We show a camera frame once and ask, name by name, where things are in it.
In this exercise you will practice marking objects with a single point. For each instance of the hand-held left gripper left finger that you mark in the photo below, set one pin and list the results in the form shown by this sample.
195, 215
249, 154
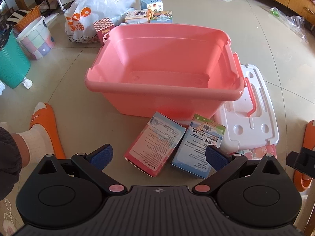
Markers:
102, 156

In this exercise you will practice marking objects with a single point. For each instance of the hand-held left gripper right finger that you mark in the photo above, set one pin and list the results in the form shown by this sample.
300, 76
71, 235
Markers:
216, 157

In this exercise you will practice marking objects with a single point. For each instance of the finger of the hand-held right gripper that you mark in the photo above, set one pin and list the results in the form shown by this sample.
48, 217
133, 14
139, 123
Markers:
299, 161

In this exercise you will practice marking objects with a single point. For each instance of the blue cardboard box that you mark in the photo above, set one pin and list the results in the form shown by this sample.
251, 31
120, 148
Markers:
194, 147

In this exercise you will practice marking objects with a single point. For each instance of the pink printed packet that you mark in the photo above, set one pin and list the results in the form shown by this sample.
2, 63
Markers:
260, 151

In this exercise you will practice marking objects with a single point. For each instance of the pink cardboard box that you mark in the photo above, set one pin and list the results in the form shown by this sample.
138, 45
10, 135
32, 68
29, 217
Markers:
153, 145

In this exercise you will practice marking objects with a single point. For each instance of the pink plastic storage bin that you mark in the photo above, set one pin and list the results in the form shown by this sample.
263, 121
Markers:
157, 61

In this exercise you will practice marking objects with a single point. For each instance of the crumpled white tissue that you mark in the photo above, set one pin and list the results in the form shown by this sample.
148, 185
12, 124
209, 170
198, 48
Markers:
27, 83

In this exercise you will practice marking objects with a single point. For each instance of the pink checkered box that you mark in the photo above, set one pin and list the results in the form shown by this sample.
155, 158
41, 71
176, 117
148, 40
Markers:
103, 30

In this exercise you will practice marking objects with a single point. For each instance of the teal plastic bucket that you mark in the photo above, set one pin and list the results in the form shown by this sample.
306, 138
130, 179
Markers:
12, 64

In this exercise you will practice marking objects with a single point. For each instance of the white patterned bucket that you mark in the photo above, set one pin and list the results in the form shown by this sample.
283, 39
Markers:
37, 40

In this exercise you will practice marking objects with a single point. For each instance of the clear plastic bag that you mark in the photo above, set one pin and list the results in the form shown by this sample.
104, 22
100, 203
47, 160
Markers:
295, 27

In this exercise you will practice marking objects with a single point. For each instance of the white toy box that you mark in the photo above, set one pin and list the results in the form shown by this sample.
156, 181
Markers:
137, 16

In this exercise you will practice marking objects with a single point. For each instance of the green item in wrapper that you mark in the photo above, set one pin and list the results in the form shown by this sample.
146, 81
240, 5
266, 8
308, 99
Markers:
274, 12

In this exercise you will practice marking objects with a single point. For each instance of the white bag with orange print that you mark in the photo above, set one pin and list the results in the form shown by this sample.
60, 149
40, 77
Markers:
98, 5

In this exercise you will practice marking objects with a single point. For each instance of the green toy box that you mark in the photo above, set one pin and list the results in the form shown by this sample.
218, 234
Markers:
161, 16

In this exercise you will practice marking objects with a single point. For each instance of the wicker basket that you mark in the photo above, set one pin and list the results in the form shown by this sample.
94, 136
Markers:
29, 18

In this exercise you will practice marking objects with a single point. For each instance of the small light blue box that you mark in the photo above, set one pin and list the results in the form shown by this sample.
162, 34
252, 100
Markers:
151, 3

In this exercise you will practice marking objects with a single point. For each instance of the striped cloth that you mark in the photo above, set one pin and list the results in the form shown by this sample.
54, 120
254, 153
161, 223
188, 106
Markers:
17, 16

